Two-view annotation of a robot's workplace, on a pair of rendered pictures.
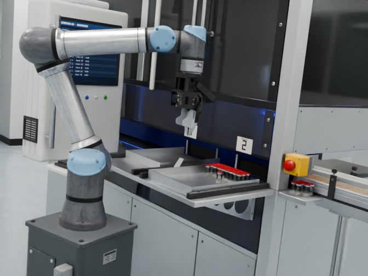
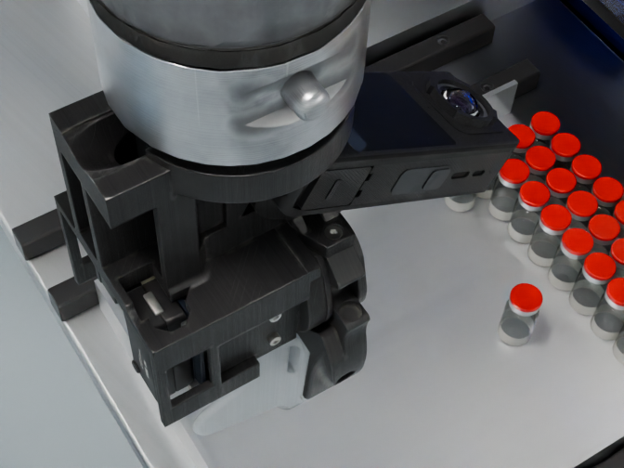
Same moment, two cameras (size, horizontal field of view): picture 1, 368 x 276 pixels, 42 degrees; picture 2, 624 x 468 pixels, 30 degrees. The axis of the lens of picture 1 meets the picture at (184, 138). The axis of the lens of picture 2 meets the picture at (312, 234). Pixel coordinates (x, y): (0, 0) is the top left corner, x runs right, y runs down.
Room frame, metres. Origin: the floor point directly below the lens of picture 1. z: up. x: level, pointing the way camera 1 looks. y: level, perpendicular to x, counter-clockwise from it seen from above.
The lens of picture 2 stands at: (1.39, -0.05, 1.55)
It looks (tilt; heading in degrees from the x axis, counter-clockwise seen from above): 55 degrees down; 5
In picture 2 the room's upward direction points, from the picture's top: 3 degrees clockwise
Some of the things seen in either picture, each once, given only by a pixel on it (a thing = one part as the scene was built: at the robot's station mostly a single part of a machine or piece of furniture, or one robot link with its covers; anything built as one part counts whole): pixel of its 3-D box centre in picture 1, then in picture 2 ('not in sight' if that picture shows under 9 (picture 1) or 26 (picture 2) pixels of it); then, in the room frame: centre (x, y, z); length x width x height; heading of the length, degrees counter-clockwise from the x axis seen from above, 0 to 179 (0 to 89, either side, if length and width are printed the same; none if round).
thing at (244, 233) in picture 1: (126, 166); not in sight; (2.57, 0.30, 0.73); 1.98 x 0.01 x 0.25; 40
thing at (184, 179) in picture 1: (203, 178); (425, 326); (1.78, -0.09, 0.90); 0.34 x 0.26 x 0.04; 130
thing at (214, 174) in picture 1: (224, 174); (560, 247); (1.85, -0.18, 0.90); 0.18 x 0.02 x 0.05; 40
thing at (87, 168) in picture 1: (86, 172); not in sight; (1.47, 0.30, 0.96); 0.13 x 0.12 x 0.14; 2
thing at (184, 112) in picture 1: (182, 121); not in sight; (1.62, 0.01, 1.13); 0.06 x 0.03 x 0.09; 130
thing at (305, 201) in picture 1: (303, 196); not in sight; (1.75, -0.47, 0.87); 0.14 x 0.13 x 0.02; 130
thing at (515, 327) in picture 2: (219, 177); (519, 316); (1.79, -0.15, 0.90); 0.02 x 0.02 x 0.04
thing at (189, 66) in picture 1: (192, 67); (237, 34); (1.61, -0.01, 1.32); 0.08 x 0.08 x 0.05
